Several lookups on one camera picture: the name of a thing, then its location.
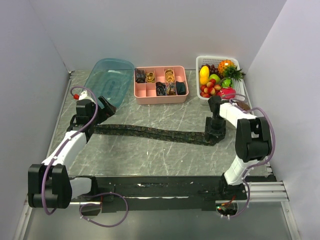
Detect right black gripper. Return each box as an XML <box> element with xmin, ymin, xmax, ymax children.
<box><xmin>204</xmin><ymin>115</ymin><xmax>227</xmax><ymax>142</ymax></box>

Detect pink compartment organizer box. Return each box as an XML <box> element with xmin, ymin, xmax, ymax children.
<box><xmin>133</xmin><ymin>65</ymin><xmax>189</xmax><ymax>105</ymax></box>

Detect orange pineapple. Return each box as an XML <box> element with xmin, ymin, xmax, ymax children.
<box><xmin>218</xmin><ymin>59</ymin><xmax>246</xmax><ymax>81</ymax></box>

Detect green leafy vegetable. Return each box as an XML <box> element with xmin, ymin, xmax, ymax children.
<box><xmin>221</xmin><ymin>78</ymin><xmax>234</xmax><ymax>88</ymax></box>

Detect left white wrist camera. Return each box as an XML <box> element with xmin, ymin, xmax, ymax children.
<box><xmin>72</xmin><ymin>90</ymin><xmax>96</xmax><ymax>103</ymax></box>

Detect teal transparent plastic bin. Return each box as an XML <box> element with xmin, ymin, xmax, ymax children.
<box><xmin>84</xmin><ymin>58</ymin><xmax>135</xmax><ymax>108</ymax></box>

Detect orange blue rolled tie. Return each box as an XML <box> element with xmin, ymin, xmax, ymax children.
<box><xmin>166</xmin><ymin>82</ymin><xmax>177</xmax><ymax>96</ymax></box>

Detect brown lidded white jar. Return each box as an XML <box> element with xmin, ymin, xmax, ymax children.
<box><xmin>236</xmin><ymin>101</ymin><xmax>251</xmax><ymax>112</ymax></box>

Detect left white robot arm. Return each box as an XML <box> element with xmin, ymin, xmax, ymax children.
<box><xmin>27</xmin><ymin>96</ymin><xmax>116</xmax><ymax>211</ymax></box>

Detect gold rolled tie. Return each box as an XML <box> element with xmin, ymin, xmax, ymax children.
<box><xmin>145</xmin><ymin>72</ymin><xmax>156</xmax><ymax>83</ymax></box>

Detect yellow mango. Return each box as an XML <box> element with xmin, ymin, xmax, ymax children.
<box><xmin>199</xmin><ymin>65</ymin><xmax>210</xmax><ymax>85</ymax></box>

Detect dark purple rolled tie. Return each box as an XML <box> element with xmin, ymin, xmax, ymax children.
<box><xmin>155</xmin><ymin>82</ymin><xmax>167</xmax><ymax>97</ymax></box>

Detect green apple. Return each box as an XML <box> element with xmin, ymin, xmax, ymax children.
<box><xmin>209</xmin><ymin>74</ymin><xmax>221</xmax><ymax>83</ymax></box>

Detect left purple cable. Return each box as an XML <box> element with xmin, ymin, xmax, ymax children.
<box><xmin>41</xmin><ymin>86</ymin><xmax>99</xmax><ymax>216</ymax></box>

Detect yellow patterned rolled tie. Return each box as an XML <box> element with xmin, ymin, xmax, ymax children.
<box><xmin>164</xmin><ymin>68</ymin><xmax>175</xmax><ymax>83</ymax></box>

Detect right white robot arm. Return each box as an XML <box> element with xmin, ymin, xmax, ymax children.
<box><xmin>204</xmin><ymin>96</ymin><xmax>273</xmax><ymax>200</ymax></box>

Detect pink dragon fruit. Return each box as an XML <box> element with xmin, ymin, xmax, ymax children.
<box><xmin>215</xmin><ymin>87</ymin><xmax>236</xmax><ymax>100</ymax></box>

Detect dark purple grapes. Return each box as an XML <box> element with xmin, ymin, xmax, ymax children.
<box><xmin>199</xmin><ymin>64</ymin><xmax>220</xmax><ymax>75</ymax></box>

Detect black rolled tie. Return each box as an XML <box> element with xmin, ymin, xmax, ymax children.
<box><xmin>175</xmin><ymin>81</ymin><xmax>187</xmax><ymax>96</ymax></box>

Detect aluminium frame rail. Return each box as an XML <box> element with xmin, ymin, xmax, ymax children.
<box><xmin>245</xmin><ymin>181</ymin><xmax>289</xmax><ymax>202</ymax></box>

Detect red cherry bunch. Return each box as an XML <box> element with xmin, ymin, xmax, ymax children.
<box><xmin>200</xmin><ymin>78</ymin><xmax>222</xmax><ymax>98</ymax></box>

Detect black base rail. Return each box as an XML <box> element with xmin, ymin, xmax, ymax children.
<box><xmin>75</xmin><ymin>176</ymin><xmax>276</xmax><ymax>213</ymax></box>

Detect dark patterned necktie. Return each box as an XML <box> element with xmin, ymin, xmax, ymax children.
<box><xmin>92</xmin><ymin>123</ymin><xmax>221</xmax><ymax>147</ymax></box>

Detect dark brown rolled tie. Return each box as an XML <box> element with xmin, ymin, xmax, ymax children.
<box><xmin>135</xmin><ymin>68</ymin><xmax>146</xmax><ymax>84</ymax></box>

